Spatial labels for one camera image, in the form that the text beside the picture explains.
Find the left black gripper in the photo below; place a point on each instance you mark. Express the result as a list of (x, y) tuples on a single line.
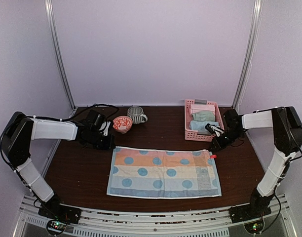
[(109, 145)]

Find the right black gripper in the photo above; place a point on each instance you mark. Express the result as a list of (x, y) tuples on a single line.
[(218, 143)]

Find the light blue towel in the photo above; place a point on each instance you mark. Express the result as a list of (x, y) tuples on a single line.
[(200, 125)]

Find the pink plastic basket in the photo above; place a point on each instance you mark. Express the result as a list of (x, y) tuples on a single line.
[(196, 135)]

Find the blue patterned towel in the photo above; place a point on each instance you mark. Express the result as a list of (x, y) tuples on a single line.
[(160, 174)]

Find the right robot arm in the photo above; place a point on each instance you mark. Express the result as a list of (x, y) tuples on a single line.
[(287, 136)]

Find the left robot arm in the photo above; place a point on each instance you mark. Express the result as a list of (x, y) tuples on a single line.
[(22, 131)]

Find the grey green rolled towel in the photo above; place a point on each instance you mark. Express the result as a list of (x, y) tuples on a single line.
[(203, 116)]

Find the red patterned bowl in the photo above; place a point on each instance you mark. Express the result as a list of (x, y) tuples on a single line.
[(122, 124)]

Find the pink folded towel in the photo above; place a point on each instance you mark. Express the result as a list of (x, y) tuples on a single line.
[(195, 108)]

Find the striped ceramic mug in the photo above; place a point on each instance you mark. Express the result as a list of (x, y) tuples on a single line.
[(136, 113)]

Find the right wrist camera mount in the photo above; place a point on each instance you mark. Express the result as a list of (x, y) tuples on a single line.
[(213, 129)]

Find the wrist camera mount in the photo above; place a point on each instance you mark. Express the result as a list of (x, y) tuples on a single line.
[(104, 129), (213, 129)]

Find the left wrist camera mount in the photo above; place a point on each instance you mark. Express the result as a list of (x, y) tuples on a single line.
[(104, 129)]

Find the right aluminium frame post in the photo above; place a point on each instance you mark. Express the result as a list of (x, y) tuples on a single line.
[(251, 44)]

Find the aluminium frame post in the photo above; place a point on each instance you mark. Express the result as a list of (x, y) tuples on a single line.
[(58, 54), (251, 44)]

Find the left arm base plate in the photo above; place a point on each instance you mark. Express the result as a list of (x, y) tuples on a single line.
[(62, 213)]

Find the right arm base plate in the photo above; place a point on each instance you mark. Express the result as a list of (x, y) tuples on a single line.
[(246, 212)]

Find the front aluminium rail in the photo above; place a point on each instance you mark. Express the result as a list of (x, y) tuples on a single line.
[(214, 222)]

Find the left aluminium frame post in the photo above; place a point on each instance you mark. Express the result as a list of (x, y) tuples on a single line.
[(58, 54)]

